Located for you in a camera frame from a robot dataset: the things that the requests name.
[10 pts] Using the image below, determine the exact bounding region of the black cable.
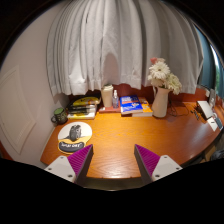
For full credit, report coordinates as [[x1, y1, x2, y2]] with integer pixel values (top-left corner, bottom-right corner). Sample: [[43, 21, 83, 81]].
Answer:
[[167, 98, 191, 118]]

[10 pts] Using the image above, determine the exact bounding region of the white curtain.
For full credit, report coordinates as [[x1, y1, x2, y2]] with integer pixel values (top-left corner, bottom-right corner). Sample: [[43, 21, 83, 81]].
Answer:
[[46, 0, 205, 98]]

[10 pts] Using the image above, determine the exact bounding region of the round white printed mouse pad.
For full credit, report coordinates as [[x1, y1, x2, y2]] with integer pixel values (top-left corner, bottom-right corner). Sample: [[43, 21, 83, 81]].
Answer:
[[57, 121, 93, 155]]

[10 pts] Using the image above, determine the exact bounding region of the cream tumbler cup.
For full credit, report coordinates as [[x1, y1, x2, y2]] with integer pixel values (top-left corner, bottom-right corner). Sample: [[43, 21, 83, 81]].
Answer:
[[100, 83, 115, 108]]

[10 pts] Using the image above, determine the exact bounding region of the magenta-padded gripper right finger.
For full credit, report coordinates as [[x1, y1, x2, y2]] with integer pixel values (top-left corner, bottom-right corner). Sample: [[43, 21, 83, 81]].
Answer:
[[133, 143, 183, 186]]

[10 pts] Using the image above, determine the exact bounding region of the cream ceramic jug vase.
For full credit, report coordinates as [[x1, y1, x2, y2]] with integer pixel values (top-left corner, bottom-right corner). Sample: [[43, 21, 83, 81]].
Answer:
[[150, 85, 172, 119]]

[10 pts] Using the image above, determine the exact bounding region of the clear spray bottle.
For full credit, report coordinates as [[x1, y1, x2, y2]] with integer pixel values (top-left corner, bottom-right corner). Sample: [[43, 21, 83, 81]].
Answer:
[[111, 89, 120, 109]]

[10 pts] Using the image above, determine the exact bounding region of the black grey gaming mouse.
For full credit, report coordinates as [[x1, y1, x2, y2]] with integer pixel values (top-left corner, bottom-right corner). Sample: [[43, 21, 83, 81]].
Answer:
[[68, 124, 83, 142]]

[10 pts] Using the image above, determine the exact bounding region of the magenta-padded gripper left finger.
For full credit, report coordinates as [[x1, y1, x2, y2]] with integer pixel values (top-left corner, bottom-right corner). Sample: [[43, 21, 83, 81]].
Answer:
[[43, 143, 95, 186]]

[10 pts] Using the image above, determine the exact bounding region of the dark mug green inside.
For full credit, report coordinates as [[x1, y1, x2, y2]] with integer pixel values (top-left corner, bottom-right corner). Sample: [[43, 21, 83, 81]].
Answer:
[[50, 107, 69, 126]]

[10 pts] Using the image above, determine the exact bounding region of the blue paperback book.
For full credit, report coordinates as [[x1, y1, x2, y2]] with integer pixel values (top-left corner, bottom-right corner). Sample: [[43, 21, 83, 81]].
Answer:
[[119, 95, 144, 116]]

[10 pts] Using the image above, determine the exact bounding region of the white flat device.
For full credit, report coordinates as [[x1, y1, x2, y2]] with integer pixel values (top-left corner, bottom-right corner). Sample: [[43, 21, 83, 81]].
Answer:
[[196, 99, 215, 121]]

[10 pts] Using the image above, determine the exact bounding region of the dark red book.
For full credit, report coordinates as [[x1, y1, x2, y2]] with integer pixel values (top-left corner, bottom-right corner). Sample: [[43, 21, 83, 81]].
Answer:
[[98, 104, 122, 114]]

